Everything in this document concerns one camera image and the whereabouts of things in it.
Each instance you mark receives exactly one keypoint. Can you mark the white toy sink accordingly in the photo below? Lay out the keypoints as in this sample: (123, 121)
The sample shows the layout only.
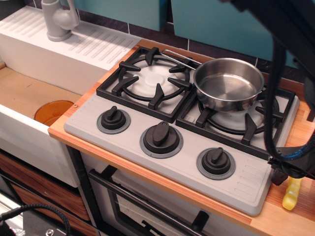
(35, 71)

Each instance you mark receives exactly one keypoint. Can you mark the black right burner grate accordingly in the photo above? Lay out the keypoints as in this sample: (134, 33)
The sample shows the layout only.
(244, 130)

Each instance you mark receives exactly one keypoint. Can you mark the black middle stove knob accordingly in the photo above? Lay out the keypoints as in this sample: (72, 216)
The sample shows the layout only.
(161, 141)

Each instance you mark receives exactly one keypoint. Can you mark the grey toy stove top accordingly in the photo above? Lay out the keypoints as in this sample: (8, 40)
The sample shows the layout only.
(245, 190)

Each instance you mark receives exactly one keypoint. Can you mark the black burner grate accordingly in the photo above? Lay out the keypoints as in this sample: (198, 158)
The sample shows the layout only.
(152, 82)
(244, 130)

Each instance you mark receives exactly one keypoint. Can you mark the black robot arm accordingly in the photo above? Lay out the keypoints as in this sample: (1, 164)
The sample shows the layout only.
(292, 26)

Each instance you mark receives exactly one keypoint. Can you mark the stainless steel pan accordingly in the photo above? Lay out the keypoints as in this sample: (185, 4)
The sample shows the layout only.
(223, 84)

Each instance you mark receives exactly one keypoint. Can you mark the black right stove knob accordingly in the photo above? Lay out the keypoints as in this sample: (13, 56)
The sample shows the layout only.
(216, 163)

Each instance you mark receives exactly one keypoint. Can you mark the orange plastic plate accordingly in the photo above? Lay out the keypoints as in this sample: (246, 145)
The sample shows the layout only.
(52, 111)

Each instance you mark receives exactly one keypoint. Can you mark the black left stove knob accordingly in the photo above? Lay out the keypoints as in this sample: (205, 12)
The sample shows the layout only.
(113, 121)

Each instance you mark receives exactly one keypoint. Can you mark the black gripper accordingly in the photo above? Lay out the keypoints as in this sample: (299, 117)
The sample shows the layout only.
(295, 162)

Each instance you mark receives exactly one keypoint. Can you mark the wood grain drawer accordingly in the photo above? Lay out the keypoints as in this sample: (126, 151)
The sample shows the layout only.
(30, 185)

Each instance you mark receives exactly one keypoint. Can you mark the grey toy faucet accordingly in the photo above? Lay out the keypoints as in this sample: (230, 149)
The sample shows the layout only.
(59, 21)

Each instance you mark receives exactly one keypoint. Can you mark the black stove knob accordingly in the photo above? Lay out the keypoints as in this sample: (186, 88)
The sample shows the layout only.
(113, 121)
(216, 163)
(161, 141)

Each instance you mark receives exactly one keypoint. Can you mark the toy oven door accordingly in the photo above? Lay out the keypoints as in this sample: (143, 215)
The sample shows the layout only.
(144, 218)

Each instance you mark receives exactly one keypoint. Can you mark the yellow toy fry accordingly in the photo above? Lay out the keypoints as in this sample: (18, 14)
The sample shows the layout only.
(292, 193)

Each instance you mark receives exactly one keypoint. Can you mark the black left burner grate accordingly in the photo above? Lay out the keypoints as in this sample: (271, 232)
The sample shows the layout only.
(152, 82)

